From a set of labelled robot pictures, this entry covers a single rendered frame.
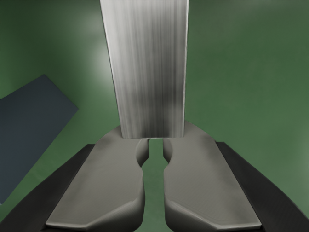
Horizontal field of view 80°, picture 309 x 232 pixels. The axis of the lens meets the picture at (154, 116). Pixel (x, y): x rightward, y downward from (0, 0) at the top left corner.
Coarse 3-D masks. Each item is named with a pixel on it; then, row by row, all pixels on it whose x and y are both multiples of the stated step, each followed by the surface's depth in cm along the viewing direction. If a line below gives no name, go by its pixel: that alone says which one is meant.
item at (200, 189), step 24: (168, 144) 9; (192, 144) 8; (216, 144) 8; (168, 168) 7; (192, 168) 7; (216, 168) 7; (168, 192) 6; (192, 192) 6; (216, 192) 6; (240, 192) 6; (168, 216) 6; (192, 216) 6; (216, 216) 5; (240, 216) 5
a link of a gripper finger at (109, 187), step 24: (96, 144) 9; (120, 144) 9; (144, 144) 9; (96, 168) 7; (120, 168) 7; (72, 192) 6; (96, 192) 6; (120, 192) 6; (144, 192) 8; (72, 216) 6; (96, 216) 6; (120, 216) 6
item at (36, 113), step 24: (24, 96) 80; (48, 96) 92; (0, 120) 67; (24, 120) 75; (48, 120) 85; (0, 144) 63; (24, 144) 70; (48, 144) 79; (0, 168) 60; (24, 168) 66; (0, 192) 57
